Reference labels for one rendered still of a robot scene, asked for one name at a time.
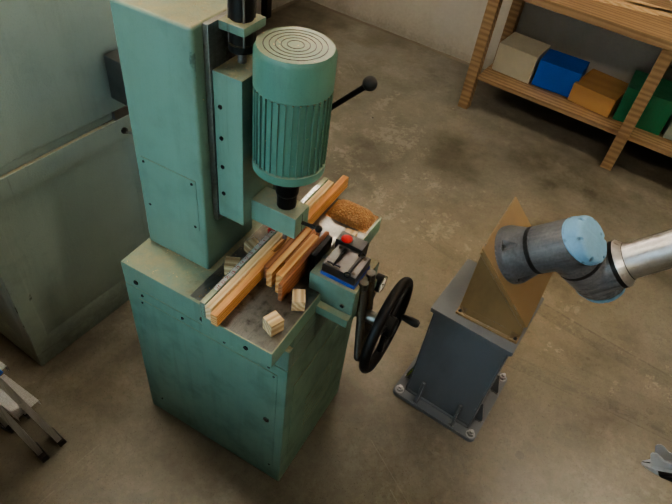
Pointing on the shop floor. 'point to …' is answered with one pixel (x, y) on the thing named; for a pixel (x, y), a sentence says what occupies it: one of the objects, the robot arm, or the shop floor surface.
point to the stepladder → (16, 402)
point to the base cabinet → (237, 384)
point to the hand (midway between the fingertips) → (648, 466)
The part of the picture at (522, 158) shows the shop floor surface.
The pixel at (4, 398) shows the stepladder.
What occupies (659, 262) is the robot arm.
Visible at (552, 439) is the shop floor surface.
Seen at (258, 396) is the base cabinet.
